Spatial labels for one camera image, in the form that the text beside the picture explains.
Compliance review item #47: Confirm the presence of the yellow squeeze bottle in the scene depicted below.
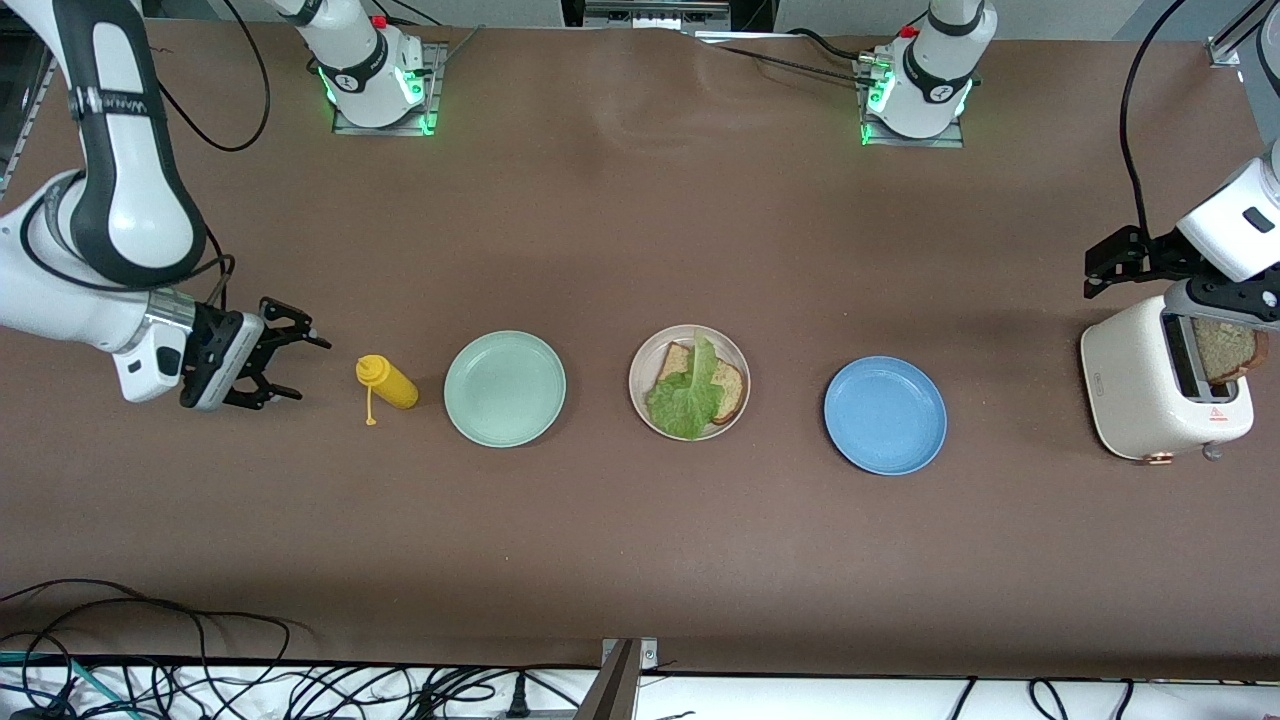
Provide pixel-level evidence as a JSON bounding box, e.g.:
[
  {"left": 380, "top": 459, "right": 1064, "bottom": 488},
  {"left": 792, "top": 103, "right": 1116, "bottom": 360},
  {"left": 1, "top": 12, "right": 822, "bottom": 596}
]
[{"left": 355, "top": 354, "right": 420, "bottom": 427}]

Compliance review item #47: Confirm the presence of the green lettuce leaf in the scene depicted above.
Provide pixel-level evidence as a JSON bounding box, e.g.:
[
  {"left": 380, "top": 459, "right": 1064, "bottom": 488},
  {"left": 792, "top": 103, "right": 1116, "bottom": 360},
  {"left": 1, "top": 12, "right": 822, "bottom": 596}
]
[{"left": 645, "top": 335, "right": 723, "bottom": 441}]

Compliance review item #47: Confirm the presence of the brown bread slice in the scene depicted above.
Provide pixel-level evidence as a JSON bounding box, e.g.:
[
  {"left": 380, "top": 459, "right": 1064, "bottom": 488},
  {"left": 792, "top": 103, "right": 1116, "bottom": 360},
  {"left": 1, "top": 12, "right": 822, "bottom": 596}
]
[
  {"left": 1192, "top": 316, "right": 1269, "bottom": 387},
  {"left": 655, "top": 342, "right": 749, "bottom": 426}
]

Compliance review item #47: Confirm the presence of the mint green plate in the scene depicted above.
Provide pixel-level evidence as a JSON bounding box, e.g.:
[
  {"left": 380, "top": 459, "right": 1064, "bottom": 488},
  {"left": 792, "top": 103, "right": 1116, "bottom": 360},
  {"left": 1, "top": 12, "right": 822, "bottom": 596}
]
[{"left": 444, "top": 330, "right": 567, "bottom": 449}]

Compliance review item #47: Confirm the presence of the beige plate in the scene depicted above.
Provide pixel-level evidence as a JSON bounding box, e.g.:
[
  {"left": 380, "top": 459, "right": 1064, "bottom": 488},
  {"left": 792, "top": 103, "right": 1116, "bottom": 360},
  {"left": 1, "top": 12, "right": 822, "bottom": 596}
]
[{"left": 630, "top": 325, "right": 753, "bottom": 443}]

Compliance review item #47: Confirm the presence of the blue plate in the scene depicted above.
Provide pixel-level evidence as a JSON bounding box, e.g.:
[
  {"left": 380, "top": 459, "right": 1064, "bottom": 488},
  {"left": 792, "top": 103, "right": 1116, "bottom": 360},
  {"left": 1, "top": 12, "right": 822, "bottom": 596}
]
[{"left": 824, "top": 356, "right": 948, "bottom": 476}]

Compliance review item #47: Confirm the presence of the brown table cover sheet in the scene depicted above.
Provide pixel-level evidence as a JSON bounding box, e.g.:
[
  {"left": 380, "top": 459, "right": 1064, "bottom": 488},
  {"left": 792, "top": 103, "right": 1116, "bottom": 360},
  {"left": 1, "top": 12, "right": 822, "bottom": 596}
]
[{"left": 0, "top": 18, "right": 1280, "bottom": 681}]

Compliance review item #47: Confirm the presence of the silver metal device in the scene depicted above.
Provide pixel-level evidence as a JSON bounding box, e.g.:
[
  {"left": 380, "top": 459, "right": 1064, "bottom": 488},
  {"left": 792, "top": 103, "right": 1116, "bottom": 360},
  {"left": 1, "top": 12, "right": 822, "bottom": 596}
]
[{"left": 585, "top": 0, "right": 731, "bottom": 29}]

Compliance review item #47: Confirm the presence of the black box behind table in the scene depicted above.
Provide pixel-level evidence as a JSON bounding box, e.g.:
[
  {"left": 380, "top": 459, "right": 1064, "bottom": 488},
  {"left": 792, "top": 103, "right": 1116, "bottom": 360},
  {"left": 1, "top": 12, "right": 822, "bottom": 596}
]
[{"left": 560, "top": 0, "right": 776, "bottom": 33}]

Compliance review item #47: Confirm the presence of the white lower shelf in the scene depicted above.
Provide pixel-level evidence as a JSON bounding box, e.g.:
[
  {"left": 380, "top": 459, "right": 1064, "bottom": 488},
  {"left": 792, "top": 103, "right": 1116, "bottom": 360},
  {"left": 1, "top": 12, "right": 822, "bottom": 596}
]
[{"left": 0, "top": 662, "right": 1280, "bottom": 720}]

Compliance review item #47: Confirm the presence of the white toaster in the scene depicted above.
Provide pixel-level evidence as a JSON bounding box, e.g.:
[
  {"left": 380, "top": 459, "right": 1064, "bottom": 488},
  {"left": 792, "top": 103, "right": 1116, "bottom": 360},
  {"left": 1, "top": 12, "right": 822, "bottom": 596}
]
[{"left": 1080, "top": 295, "right": 1255, "bottom": 466}]

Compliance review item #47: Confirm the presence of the aluminium profile piece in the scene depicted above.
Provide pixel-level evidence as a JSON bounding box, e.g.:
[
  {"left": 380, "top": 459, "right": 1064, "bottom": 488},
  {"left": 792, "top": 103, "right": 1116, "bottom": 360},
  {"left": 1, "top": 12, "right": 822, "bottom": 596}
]
[{"left": 1205, "top": 0, "right": 1251, "bottom": 69}]

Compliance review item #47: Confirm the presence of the black looped cable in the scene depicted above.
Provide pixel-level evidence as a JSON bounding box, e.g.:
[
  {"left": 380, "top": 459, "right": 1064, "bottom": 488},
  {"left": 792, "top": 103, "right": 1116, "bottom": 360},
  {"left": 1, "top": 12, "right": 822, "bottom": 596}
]
[{"left": 0, "top": 578, "right": 301, "bottom": 666}]

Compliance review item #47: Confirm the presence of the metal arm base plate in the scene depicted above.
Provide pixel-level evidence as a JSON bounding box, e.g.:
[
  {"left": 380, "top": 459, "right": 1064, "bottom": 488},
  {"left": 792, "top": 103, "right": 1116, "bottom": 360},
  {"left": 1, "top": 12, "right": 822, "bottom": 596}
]
[
  {"left": 332, "top": 40, "right": 443, "bottom": 136},
  {"left": 858, "top": 55, "right": 966, "bottom": 149}
]

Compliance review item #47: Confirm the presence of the aluminium frame rail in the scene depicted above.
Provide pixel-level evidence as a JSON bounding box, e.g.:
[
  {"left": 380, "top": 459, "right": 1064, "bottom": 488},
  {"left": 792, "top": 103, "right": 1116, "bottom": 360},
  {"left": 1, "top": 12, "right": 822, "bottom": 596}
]
[{"left": 0, "top": 35, "right": 53, "bottom": 196}]

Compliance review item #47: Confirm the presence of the teal cable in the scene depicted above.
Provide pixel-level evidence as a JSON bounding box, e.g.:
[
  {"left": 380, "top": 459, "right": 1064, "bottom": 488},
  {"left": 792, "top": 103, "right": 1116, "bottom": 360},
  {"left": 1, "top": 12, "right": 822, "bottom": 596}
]
[{"left": 0, "top": 650, "right": 136, "bottom": 720}]

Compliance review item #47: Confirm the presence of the grey metal post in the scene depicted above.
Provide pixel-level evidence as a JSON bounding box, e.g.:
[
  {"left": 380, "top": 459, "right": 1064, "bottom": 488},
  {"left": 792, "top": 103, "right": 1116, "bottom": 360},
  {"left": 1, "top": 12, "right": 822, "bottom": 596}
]
[{"left": 575, "top": 638, "right": 659, "bottom": 720}]

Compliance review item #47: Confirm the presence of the black base cable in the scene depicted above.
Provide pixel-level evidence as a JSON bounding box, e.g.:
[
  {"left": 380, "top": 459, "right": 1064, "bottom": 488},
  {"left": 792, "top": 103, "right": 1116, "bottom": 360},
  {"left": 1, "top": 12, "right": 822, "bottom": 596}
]
[{"left": 715, "top": 28, "right": 881, "bottom": 86}]

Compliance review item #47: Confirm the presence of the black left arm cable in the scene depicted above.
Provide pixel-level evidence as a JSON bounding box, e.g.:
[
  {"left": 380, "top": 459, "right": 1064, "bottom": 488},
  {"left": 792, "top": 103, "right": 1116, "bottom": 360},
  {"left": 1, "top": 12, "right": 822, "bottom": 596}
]
[{"left": 1118, "top": 0, "right": 1193, "bottom": 243}]

